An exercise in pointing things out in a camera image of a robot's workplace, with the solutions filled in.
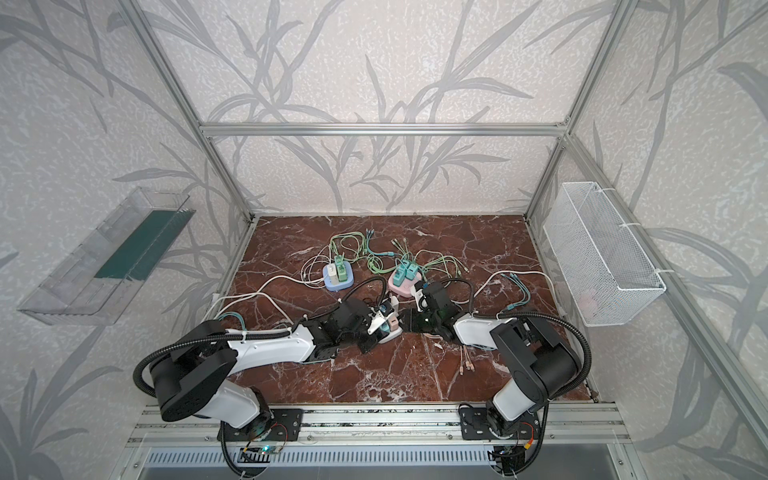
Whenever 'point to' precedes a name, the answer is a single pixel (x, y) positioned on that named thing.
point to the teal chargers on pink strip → (406, 269)
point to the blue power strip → (341, 284)
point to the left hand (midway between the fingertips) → (387, 320)
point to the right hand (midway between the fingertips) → (400, 312)
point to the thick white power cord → (255, 292)
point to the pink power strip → (406, 288)
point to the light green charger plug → (341, 268)
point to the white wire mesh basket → (609, 276)
